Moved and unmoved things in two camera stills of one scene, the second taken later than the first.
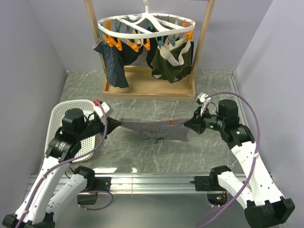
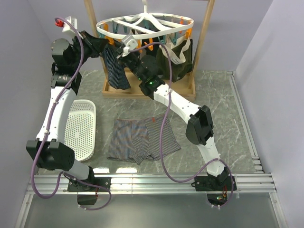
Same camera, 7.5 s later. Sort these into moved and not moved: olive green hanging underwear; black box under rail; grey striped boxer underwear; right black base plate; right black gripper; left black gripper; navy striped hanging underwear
Moved: right black gripper; left black gripper; grey striped boxer underwear
Not moved: navy striped hanging underwear; olive green hanging underwear; right black base plate; black box under rail
